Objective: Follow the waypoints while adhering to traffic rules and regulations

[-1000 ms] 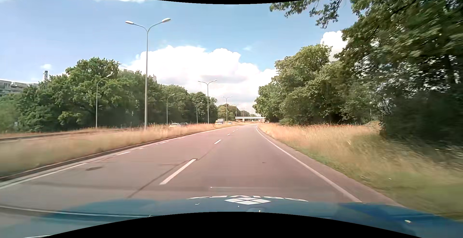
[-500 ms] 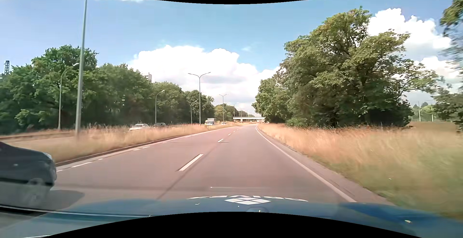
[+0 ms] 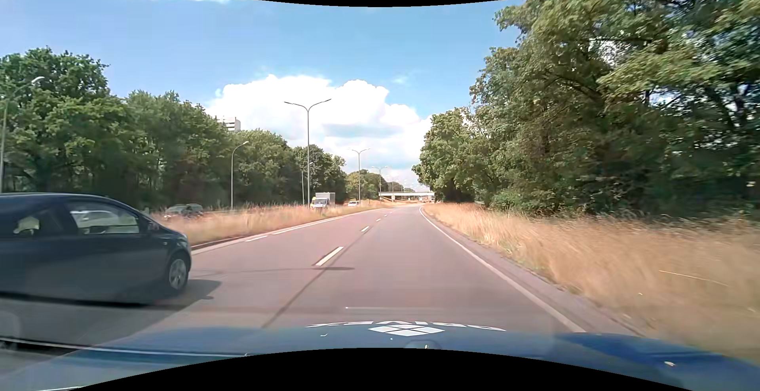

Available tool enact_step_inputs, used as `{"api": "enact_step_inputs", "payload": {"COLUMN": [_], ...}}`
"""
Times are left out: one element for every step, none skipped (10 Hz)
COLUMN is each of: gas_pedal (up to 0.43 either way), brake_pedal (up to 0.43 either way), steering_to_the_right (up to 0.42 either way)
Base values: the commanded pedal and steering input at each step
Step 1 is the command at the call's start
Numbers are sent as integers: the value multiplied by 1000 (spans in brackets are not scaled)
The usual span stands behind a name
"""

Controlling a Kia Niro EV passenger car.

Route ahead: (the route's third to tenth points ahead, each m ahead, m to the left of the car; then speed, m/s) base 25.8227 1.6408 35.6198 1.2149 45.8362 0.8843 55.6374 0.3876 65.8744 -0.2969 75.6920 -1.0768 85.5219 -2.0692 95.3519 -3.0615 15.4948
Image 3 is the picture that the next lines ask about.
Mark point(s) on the dry grass median strip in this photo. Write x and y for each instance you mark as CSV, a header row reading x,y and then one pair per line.
x,y
249,222

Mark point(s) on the dark blue car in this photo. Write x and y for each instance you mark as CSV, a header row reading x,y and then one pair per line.
x,y
89,254

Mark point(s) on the grey asphalt road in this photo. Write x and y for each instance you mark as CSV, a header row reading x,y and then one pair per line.
x,y
404,260

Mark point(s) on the road markings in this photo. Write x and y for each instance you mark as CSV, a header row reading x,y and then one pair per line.
x,y
328,256

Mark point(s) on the concrete road bridge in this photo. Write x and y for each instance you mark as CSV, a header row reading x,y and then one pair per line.
x,y
407,195

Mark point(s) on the white box lorry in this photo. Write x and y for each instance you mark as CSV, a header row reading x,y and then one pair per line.
x,y
322,200

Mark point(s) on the row of trees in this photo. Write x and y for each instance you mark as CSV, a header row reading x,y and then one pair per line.
x,y
148,147
594,112

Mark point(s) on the pale tall building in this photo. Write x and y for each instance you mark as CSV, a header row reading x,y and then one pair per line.
x,y
230,124

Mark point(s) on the car's own bonnet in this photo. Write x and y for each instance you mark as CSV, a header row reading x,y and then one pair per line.
x,y
415,343

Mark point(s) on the dry grass verge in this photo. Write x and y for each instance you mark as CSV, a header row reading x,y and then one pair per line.
x,y
623,260

